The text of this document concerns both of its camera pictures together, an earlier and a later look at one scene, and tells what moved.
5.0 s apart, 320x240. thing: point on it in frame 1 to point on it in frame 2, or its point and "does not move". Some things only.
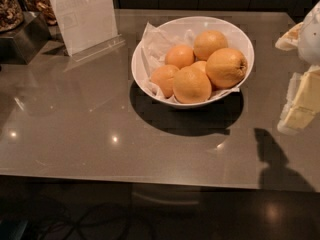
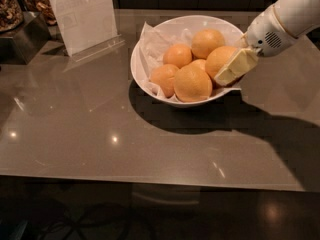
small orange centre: x=199 y=67 does not move
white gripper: x=310 y=37 to x=266 y=33
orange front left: x=162 y=76 does not move
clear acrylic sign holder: x=88 y=16 does not move
